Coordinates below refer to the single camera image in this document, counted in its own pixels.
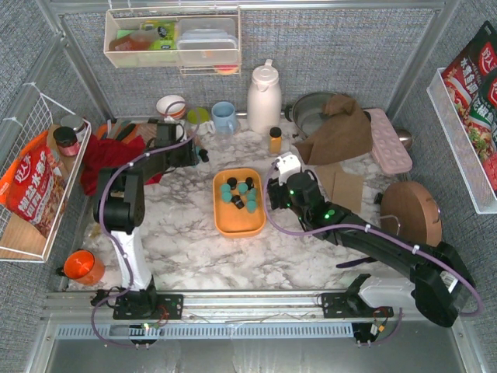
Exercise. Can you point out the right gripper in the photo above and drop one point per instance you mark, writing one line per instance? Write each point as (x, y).
(275, 193)

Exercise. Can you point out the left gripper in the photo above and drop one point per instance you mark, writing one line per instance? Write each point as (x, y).
(190, 154)

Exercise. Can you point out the orange storage basket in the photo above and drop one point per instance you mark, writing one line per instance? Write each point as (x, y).
(238, 211)

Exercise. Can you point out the brown cloth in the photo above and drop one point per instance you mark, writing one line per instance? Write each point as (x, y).
(345, 134)

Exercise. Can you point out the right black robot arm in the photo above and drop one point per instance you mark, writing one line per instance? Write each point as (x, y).
(443, 288)

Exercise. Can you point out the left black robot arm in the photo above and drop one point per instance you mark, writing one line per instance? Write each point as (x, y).
(120, 210)

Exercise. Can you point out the orange striped white bowl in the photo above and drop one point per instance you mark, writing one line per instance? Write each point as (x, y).
(173, 106)

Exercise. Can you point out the green lidded cup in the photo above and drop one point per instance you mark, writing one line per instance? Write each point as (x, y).
(199, 117)

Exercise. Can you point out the orange plate with utensils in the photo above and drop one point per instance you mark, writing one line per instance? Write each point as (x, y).
(123, 131)

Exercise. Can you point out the orange juice bottle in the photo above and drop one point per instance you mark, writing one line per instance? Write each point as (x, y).
(275, 140)

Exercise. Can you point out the brown cork mat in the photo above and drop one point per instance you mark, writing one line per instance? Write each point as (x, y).
(326, 175)
(348, 191)

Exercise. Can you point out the clear drinking glass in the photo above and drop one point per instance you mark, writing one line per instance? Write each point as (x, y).
(223, 138)

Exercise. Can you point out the blue mug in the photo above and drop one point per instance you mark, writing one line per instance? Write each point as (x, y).
(224, 118)

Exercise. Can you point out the red satin cloth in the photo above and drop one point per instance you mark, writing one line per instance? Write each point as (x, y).
(102, 153)

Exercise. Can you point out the steel pot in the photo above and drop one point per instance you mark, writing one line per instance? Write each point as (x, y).
(307, 113)

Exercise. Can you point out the white thermos jug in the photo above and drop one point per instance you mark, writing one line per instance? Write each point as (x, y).
(264, 102)

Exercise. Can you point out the silver lidded jar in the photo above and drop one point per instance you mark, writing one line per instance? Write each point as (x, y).
(76, 123)

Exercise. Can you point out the clear plastic food box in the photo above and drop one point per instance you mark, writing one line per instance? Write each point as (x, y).
(207, 41)

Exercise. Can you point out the dark lidded jar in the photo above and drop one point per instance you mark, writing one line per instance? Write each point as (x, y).
(66, 141)

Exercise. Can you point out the pink egg tray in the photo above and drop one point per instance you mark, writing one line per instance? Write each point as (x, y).
(387, 149)

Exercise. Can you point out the round wooden board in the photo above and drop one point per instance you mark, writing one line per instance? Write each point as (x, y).
(408, 210)

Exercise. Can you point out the red snack bag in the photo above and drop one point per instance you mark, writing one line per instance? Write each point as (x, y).
(30, 188)

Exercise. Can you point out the orange round lid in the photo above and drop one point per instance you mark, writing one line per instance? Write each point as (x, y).
(82, 267)

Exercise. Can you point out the white side rack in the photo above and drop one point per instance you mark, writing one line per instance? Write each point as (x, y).
(477, 184)

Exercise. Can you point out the red noodle packets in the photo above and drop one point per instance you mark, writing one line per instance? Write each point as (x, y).
(470, 80)

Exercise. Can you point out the clear wall shelf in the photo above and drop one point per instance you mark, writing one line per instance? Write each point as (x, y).
(146, 38)

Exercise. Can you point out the white wire basket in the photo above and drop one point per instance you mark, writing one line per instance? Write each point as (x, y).
(20, 241)

